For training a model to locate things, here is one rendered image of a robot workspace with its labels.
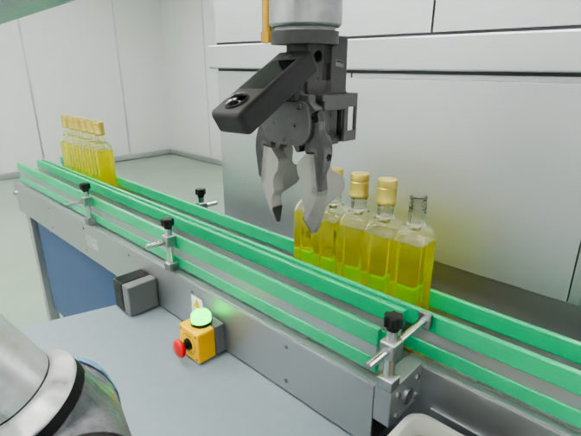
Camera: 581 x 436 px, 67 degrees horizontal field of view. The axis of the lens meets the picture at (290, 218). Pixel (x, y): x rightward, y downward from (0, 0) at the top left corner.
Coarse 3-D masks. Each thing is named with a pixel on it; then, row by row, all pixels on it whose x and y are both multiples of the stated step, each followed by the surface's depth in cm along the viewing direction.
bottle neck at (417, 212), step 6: (414, 198) 72; (420, 198) 71; (426, 198) 72; (414, 204) 72; (420, 204) 72; (426, 204) 72; (408, 210) 74; (414, 210) 72; (420, 210) 72; (408, 216) 74; (414, 216) 73; (420, 216) 72; (408, 222) 74; (414, 222) 73; (420, 222) 73
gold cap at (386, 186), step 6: (378, 180) 75; (384, 180) 74; (390, 180) 74; (396, 180) 75; (378, 186) 76; (384, 186) 74; (390, 186) 74; (396, 186) 75; (378, 192) 76; (384, 192) 75; (390, 192) 75; (396, 192) 75; (378, 198) 76; (384, 198) 75; (390, 198) 75; (378, 204) 76; (384, 204) 75; (390, 204) 75
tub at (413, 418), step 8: (408, 416) 67; (416, 416) 67; (424, 416) 67; (400, 424) 66; (408, 424) 66; (416, 424) 67; (424, 424) 67; (432, 424) 66; (440, 424) 66; (392, 432) 64; (400, 432) 64; (408, 432) 66; (416, 432) 67; (424, 432) 67; (432, 432) 66; (440, 432) 65; (448, 432) 64; (456, 432) 64
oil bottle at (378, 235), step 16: (368, 224) 78; (384, 224) 76; (400, 224) 77; (368, 240) 78; (384, 240) 76; (368, 256) 79; (384, 256) 77; (368, 272) 80; (384, 272) 77; (384, 288) 78
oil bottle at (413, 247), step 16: (400, 240) 74; (416, 240) 72; (432, 240) 74; (400, 256) 75; (416, 256) 72; (432, 256) 75; (400, 272) 75; (416, 272) 73; (400, 288) 76; (416, 288) 74; (416, 304) 75
